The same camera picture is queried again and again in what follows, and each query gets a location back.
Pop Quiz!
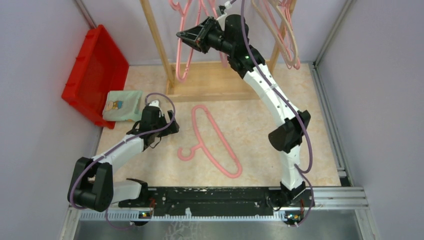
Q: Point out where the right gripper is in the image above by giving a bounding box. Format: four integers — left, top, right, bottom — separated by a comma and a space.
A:
176, 16, 234, 56

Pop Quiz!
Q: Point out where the pink plastic hanger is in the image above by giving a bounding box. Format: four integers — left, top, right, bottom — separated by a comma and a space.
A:
199, 0, 228, 68
168, 0, 204, 83
177, 104, 243, 180

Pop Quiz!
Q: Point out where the beige plastic hanger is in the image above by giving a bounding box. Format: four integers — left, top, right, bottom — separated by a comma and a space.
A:
251, 0, 300, 69

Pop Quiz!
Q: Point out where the pink wire hanger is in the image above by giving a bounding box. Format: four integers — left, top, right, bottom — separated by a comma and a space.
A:
261, 0, 302, 70
264, 0, 299, 69
279, 0, 301, 70

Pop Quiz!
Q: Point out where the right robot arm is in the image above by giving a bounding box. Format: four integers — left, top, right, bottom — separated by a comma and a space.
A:
176, 14, 313, 206

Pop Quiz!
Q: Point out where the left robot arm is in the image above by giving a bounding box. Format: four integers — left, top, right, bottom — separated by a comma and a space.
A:
67, 100, 179, 212

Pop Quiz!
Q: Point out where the wooden hanger rack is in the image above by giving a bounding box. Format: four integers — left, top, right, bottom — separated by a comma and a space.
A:
140, 0, 284, 102

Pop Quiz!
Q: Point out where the folded green cloth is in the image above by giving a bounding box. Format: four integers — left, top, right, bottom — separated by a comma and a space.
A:
102, 90, 143, 122

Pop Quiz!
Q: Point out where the red plastic bin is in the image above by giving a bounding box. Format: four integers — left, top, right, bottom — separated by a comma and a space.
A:
61, 24, 130, 129

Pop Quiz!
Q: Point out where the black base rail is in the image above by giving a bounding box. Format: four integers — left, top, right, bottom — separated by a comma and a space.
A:
105, 185, 369, 223

